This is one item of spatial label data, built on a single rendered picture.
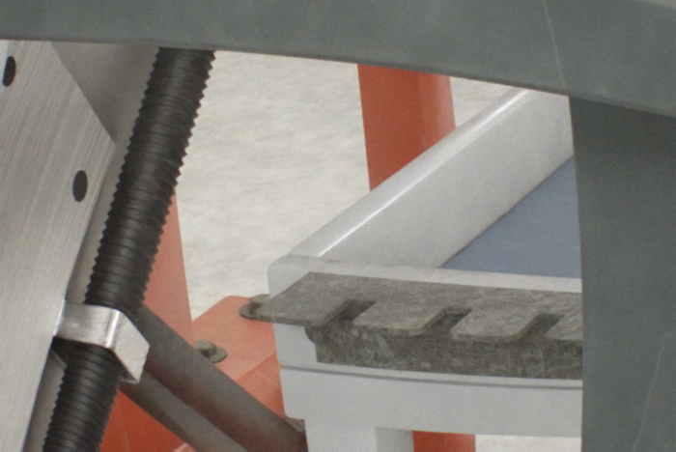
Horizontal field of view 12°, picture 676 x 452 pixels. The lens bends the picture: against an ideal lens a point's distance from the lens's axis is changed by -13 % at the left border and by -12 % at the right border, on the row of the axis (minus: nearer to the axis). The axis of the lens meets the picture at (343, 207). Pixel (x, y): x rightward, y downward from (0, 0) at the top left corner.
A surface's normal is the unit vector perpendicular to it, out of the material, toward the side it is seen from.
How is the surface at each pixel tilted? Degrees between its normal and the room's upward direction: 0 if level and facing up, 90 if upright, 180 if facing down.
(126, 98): 90
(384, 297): 0
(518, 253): 0
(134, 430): 90
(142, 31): 90
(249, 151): 0
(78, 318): 40
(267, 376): 90
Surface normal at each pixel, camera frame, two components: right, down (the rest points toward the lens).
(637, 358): -0.58, 0.32
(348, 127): -0.09, -0.94
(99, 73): 0.88, 0.07
